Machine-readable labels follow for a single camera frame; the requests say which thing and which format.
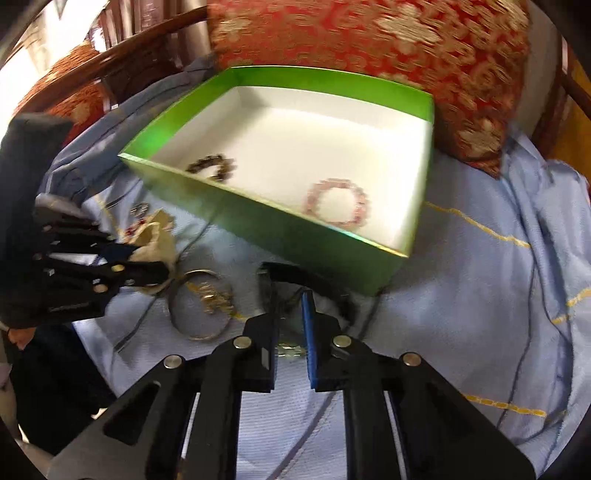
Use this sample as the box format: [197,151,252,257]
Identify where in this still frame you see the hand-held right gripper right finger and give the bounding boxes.
[300,290,536,480]

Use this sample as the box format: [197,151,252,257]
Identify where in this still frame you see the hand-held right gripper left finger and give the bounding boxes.
[46,270,280,480]

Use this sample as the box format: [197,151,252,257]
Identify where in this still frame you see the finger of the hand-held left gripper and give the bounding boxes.
[36,261,170,299]
[34,223,140,262]

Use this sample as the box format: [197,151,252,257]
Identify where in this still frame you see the beige cloth pouch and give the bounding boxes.
[122,210,178,294]

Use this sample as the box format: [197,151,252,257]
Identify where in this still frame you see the silver metal bangle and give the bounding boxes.
[168,269,234,341]

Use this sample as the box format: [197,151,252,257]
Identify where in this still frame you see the black strap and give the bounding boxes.
[261,262,358,324]

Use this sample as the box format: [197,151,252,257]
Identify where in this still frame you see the metal chain necklace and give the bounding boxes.
[196,284,247,321]

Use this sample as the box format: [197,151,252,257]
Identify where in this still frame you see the green cardboard box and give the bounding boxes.
[117,66,435,296]

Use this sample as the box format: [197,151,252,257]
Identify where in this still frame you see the small red patterned cushion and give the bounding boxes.
[18,41,116,148]

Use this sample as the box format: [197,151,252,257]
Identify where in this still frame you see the person's dark clothing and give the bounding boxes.
[0,323,116,455]

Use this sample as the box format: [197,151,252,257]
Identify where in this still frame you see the light blue blanket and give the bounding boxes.
[37,55,591,480]

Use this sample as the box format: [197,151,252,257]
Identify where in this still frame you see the large red patterned cushion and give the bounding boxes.
[208,0,532,178]

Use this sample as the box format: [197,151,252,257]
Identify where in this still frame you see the dark bead bracelet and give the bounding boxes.
[185,154,236,185]

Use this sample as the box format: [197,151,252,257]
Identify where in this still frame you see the pink bead bracelet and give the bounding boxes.
[302,178,371,228]

